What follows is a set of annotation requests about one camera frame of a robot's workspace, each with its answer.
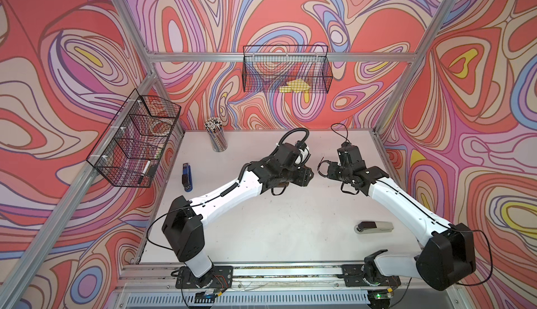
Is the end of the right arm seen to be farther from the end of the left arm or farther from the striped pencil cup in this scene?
the striped pencil cup

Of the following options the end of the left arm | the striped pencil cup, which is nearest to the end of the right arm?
the end of the left arm

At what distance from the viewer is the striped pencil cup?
1003 mm
